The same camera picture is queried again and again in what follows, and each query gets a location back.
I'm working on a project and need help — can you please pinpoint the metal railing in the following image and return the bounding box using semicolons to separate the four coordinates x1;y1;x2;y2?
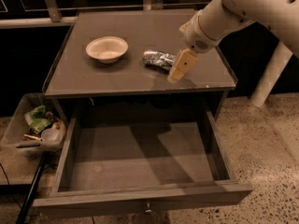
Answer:
0;0;211;29

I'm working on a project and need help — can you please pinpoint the silver redbull can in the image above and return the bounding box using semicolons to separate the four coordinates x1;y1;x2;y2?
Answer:
142;49;176;71

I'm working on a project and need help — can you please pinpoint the grey wooden cabinet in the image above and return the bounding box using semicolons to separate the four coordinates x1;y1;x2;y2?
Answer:
43;9;236;116

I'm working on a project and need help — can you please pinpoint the clear plastic bin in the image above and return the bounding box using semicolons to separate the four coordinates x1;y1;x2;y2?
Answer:
1;93;66;156

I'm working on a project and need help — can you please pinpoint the white paper bowl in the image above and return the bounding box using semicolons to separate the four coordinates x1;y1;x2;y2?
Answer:
86;36;128;63

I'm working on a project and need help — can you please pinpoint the white diagonal post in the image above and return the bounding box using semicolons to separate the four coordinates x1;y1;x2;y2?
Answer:
250;42;292;107

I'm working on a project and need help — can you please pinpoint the black floor cable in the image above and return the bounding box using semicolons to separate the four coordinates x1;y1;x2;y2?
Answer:
0;161;22;210

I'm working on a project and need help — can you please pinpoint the open grey top drawer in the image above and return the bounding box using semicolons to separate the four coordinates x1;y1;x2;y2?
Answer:
34;111;252;217

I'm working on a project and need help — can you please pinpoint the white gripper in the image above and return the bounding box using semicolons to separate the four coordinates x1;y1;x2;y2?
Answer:
167;11;220;83

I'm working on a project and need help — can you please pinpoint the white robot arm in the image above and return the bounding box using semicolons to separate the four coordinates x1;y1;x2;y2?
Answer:
168;0;299;82

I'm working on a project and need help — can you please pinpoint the black floor bar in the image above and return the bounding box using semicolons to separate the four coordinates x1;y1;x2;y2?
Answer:
16;152;49;224

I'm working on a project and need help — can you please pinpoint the green snack bag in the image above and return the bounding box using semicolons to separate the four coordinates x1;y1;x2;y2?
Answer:
23;105;51;134

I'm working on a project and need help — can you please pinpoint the clear plastic cup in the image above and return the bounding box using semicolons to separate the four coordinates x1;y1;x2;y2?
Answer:
41;129;59;142

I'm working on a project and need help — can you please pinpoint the metal drawer knob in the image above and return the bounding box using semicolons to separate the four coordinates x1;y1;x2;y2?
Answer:
144;203;153;215

